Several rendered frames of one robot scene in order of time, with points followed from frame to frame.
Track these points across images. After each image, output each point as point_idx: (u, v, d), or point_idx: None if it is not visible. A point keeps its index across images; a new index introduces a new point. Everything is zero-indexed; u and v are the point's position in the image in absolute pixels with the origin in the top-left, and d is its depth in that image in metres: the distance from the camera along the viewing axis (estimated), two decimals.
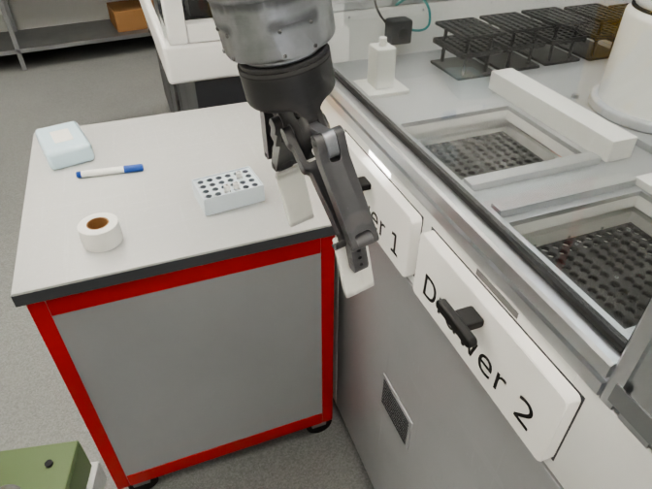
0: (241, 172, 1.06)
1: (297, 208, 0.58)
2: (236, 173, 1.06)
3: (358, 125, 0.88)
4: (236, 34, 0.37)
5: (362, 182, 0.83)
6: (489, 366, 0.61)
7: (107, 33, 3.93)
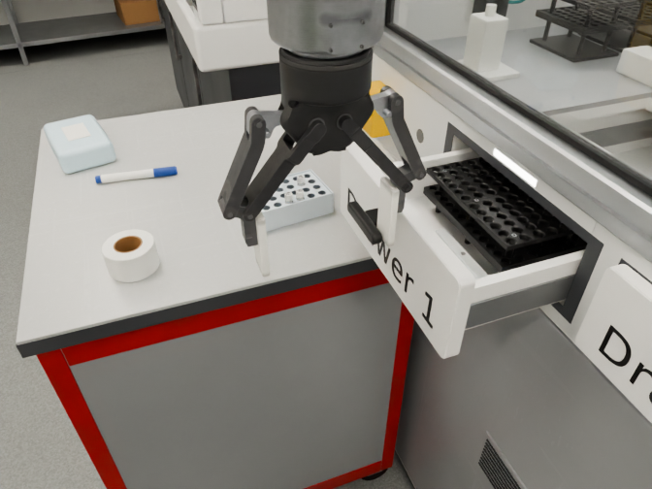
0: (304, 177, 0.84)
1: (265, 251, 0.51)
2: (297, 178, 0.85)
3: (477, 116, 0.66)
4: (374, 16, 0.38)
5: None
6: None
7: (113, 26, 3.72)
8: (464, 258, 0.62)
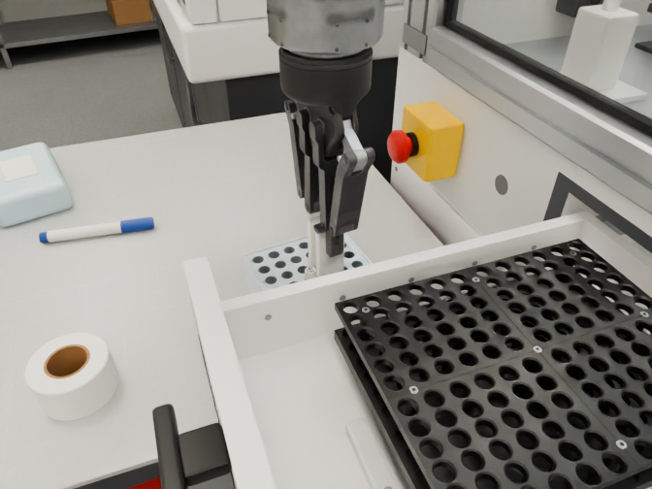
0: None
1: None
2: None
3: (624, 171, 0.41)
4: (292, 19, 0.37)
5: (204, 456, 0.28)
6: None
7: (104, 26, 3.46)
8: None
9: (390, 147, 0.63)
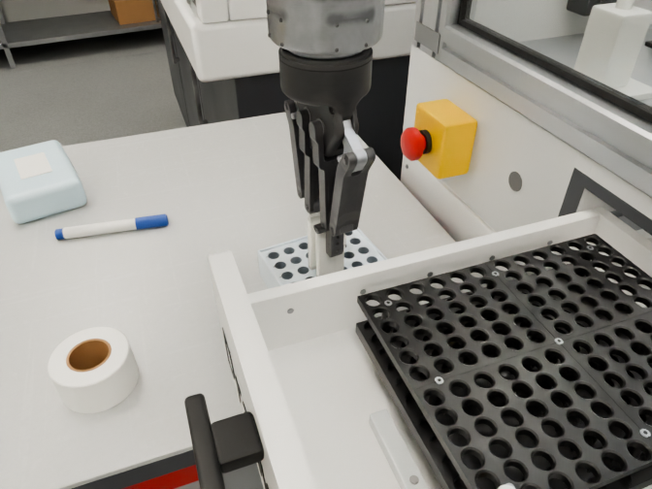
0: (345, 237, 0.60)
1: None
2: None
3: (641, 167, 0.41)
4: (292, 19, 0.37)
5: (238, 443, 0.28)
6: None
7: (107, 25, 3.47)
8: None
9: (404, 145, 0.63)
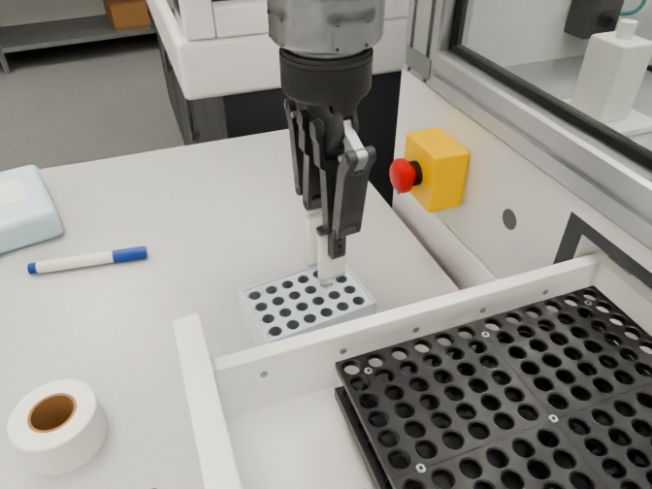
0: None
1: None
2: None
3: (643, 218, 0.38)
4: (292, 19, 0.37)
5: None
6: None
7: (102, 30, 3.44)
8: None
9: (393, 177, 0.60)
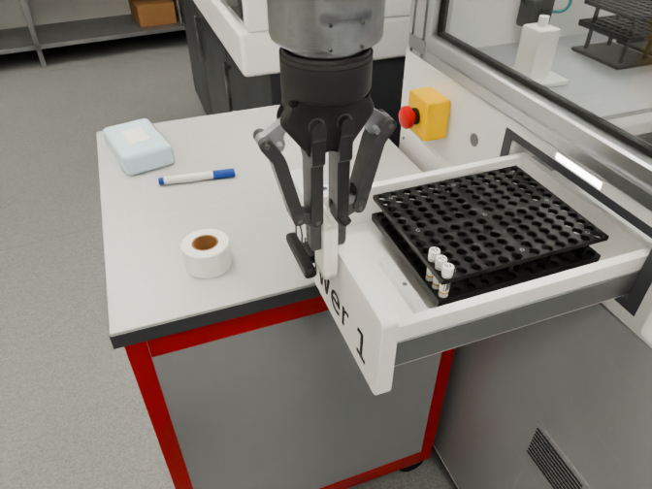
0: (436, 246, 0.58)
1: (326, 255, 0.55)
2: (433, 255, 0.57)
3: (539, 122, 0.70)
4: (374, 16, 0.38)
5: None
6: None
7: (129, 28, 3.76)
8: (405, 289, 0.62)
9: (401, 117, 0.92)
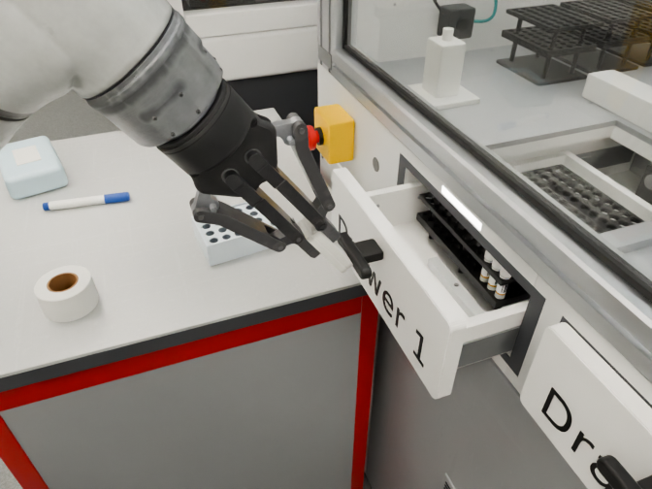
0: None
1: (333, 251, 0.55)
2: (490, 255, 0.56)
3: (425, 150, 0.62)
4: (189, 79, 0.36)
5: (371, 249, 0.56)
6: None
7: None
8: (457, 290, 0.60)
9: None
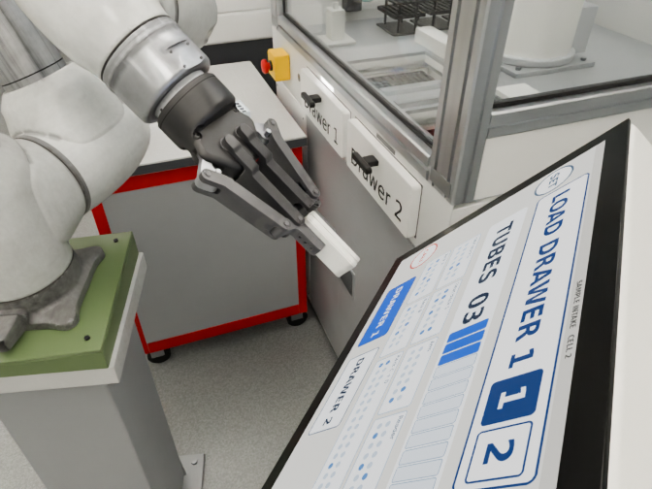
0: None
1: (336, 252, 0.54)
2: None
3: (314, 60, 1.26)
4: (191, 41, 0.50)
5: (315, 97, 1.22)
6: (382, 190, 1.00)
7: None
8: None
9: (261, 66, 1.48)
